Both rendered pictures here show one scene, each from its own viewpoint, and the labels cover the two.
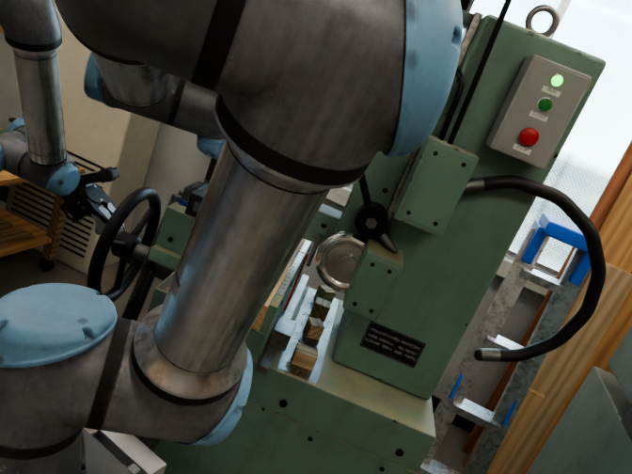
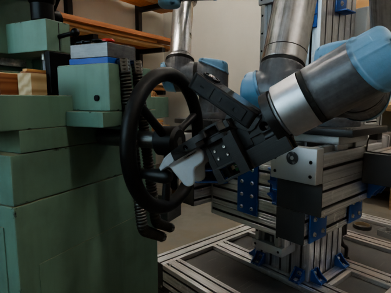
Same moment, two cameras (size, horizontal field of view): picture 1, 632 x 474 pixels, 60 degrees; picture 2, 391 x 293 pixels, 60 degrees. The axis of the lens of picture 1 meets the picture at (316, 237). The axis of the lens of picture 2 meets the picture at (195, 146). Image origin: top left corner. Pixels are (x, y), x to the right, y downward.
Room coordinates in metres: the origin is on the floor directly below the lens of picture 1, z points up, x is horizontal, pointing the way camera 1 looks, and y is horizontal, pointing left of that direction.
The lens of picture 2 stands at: (1.73, 0.73, 0.89)
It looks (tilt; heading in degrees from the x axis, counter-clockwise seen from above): 8 degrees down; 205
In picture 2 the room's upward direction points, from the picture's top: straight up
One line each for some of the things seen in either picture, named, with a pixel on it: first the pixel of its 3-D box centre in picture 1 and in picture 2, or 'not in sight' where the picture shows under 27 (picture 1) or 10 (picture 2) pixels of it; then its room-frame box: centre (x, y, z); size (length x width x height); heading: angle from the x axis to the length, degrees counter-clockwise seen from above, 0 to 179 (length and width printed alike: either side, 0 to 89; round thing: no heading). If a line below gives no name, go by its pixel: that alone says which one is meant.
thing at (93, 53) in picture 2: (209, 199); (107, 53); (1.14, 0.25, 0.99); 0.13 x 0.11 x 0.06; 179
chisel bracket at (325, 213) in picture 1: (306, 221); (39, 42); (1.13, 0.03, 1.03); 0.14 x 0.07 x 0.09; 89
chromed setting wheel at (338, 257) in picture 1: (347, 262); not in sight; (1.00, -0.07, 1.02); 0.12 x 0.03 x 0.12; 89
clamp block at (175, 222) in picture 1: (200, 229); (106, 88); (1.15, 0.24, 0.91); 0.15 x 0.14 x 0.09; 179
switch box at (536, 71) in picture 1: (535, 112); not in sight; (0.98, -0.26, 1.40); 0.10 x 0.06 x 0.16; 89
